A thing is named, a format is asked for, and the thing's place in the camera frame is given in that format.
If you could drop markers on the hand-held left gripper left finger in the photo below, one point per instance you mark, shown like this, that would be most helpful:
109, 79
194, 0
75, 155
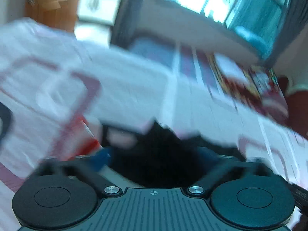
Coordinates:
101, 160

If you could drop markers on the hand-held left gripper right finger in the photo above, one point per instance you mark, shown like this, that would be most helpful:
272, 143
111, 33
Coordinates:
208, 156

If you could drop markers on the striped knit sweater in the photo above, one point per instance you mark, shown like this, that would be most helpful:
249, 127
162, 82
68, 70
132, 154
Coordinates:
163, 154

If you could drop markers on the bed with patterned sheet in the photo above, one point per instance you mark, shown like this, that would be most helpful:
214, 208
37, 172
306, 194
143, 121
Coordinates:
120, 89

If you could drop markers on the red scalloped headboard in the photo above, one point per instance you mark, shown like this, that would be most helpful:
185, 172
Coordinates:
298, 110

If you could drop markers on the bed with striped sheet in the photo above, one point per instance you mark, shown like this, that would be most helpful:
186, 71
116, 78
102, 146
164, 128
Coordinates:
154, 50

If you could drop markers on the blue quilt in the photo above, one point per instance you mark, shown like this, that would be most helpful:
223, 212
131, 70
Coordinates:
252, 38

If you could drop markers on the grey curtain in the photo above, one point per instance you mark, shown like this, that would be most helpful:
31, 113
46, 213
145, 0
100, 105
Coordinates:
130, 16
293, 16

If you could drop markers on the brown wooden door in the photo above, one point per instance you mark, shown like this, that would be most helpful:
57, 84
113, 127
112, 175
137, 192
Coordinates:
55, 9

